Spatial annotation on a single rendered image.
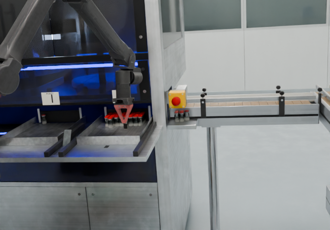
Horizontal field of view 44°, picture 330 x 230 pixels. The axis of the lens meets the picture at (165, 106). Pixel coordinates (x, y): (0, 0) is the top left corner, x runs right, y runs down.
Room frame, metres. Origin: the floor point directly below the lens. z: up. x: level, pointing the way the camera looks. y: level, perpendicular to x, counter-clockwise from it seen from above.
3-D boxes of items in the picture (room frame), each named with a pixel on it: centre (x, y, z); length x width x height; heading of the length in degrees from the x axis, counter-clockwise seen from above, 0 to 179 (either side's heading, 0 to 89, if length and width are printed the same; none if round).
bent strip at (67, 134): (1.53, 0.41, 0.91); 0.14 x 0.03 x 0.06; 171
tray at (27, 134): (1.77, 0.54, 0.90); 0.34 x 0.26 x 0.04; 171
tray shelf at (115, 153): (1.68, 0.39, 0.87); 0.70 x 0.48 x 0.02; 81
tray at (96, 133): (1.72, 0.21, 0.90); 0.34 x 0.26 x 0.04; 171
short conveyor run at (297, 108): (1.89, -0.36, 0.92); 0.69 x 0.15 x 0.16; 81
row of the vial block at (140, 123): (1.80, 0.19, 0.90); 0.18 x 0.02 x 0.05; 81
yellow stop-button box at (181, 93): (1.79, -0.06, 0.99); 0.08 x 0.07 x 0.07; 171
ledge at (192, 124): (1.83, -0.08, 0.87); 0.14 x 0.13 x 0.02; 171
